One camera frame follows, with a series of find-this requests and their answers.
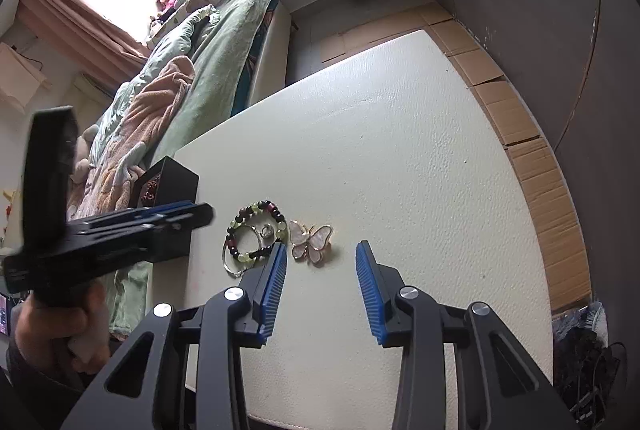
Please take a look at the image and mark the pink fleece blanket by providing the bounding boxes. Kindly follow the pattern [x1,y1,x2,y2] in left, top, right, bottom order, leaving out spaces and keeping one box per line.
[66,55,195,220]

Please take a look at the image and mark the white padded table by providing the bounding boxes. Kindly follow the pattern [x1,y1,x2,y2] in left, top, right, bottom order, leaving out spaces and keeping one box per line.
[153,31,553,429]

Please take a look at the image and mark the beige plush toy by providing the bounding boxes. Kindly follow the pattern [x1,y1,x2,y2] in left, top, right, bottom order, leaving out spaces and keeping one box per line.
[70,124,99,185]

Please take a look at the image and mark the hanging beige towel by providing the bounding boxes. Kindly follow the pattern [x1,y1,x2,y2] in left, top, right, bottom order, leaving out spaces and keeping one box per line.
[0,43,51,114]

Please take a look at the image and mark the cardboard floor sheets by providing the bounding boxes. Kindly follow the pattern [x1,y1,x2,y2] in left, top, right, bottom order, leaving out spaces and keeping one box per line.
[319,2,592,315]

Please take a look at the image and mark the left pink curtain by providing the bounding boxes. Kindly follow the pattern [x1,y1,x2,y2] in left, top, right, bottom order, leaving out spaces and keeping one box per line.
[16,0,150,90]

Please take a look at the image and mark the left hand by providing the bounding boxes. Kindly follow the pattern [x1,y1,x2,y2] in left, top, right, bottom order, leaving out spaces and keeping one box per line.
[14,280,106,372]

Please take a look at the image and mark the green bed sheet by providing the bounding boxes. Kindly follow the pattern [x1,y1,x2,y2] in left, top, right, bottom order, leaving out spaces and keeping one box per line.
[98,0,279,341]

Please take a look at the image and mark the pink butterfly brooch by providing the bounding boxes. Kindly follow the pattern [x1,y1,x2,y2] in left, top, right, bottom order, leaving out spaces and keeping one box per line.
[288,220,333,265]

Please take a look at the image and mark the black jewelry box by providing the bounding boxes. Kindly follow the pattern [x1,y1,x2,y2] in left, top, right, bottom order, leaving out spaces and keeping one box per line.
[131,156,201,263]

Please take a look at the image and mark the dark multicolour bead bracelet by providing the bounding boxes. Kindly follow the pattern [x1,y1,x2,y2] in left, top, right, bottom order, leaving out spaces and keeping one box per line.
[224,199,290,266]

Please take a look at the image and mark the dark wardrobe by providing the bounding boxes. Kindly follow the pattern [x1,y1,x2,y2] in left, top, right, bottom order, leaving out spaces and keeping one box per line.
[437,0,639,367]

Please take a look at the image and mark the light green floral duvet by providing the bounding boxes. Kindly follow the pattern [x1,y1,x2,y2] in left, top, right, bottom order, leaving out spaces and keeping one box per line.
[89,5,220,167]

